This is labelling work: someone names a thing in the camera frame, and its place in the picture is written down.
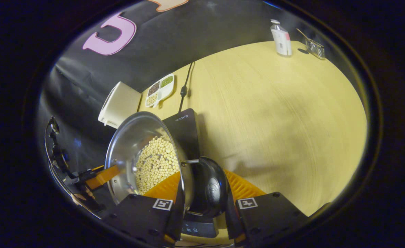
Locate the black induction cooktop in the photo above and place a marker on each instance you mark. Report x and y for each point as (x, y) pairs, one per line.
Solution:
(185, 134)

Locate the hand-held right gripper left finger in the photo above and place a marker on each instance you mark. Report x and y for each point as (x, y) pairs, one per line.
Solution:
(178, 220)

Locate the small black disc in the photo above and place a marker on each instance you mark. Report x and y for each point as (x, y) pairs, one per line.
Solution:
(302, 51)

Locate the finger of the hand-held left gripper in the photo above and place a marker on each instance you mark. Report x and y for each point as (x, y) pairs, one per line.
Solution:
(102, 176)

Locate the pile of soybeans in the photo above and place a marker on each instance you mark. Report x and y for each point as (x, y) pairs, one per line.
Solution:
(156, 162)

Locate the small glass jar with stick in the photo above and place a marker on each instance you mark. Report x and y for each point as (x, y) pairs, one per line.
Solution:
(315, 49)

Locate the white box appliance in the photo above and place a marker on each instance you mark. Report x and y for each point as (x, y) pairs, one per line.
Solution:
(120, 103)

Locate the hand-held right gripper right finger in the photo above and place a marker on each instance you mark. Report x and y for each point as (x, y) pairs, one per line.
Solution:
(230, 217)

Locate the white divided dish of beans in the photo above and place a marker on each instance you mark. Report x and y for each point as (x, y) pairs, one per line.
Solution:
(161, 90)

